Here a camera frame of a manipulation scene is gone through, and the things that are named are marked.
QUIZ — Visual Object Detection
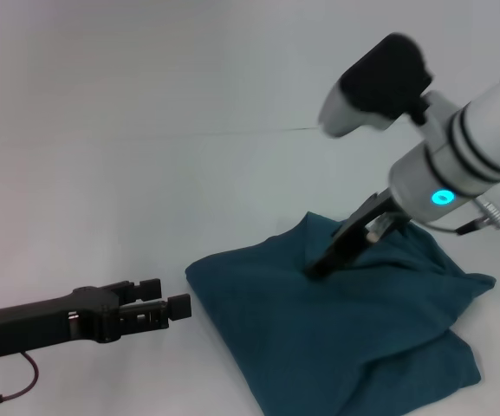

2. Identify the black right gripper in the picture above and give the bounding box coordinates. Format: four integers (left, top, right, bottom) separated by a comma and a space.
304, 192, 407, 281

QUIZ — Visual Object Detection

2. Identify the red-brown cable with plug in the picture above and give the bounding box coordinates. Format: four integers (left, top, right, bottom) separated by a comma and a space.
0, 350, 41, 406

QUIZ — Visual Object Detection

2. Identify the metal plug with cable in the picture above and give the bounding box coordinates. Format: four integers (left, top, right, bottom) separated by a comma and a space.
365, 198, 500, 243

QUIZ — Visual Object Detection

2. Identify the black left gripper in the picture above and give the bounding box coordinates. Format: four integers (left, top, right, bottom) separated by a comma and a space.
0, 277, 192, 359

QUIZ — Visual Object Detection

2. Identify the teal blue shirt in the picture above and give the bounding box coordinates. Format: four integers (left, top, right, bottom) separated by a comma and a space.
184, 211, 498, 416

